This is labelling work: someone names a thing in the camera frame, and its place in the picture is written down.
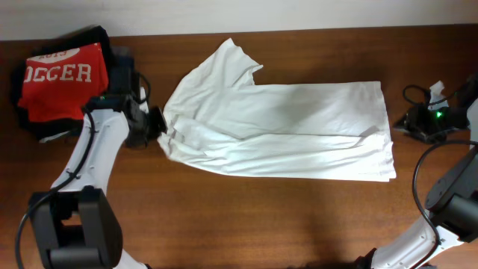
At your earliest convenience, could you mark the white t-shirt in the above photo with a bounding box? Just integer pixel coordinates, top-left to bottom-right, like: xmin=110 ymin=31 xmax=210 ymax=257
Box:
xmin=158 ymin=40 xmax=397 ymax=182

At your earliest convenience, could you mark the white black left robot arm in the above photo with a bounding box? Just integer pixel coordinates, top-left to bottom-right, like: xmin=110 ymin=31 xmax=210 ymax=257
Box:
xmin=21 ymin=66 xmax=167 ymax=268

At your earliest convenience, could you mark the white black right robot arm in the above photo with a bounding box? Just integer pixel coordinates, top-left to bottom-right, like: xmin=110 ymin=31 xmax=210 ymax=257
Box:
xmin=352 ymin=75 xmax=477 ymax=269

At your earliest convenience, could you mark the dark navy folded garment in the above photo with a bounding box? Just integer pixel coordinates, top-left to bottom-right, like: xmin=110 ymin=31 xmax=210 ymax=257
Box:
xmin=111 ymin=46 xmax=134 ymax=69

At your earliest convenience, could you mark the red soccer folded shirt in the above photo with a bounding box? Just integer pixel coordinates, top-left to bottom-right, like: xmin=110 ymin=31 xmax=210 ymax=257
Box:
xmin=17 ymin=43 xmax=108 ymax=123

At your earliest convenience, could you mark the black folded shirt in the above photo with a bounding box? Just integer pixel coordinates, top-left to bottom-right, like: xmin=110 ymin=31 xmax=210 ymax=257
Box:
xmin=10 ymin=26 xmax=113 ymax=142

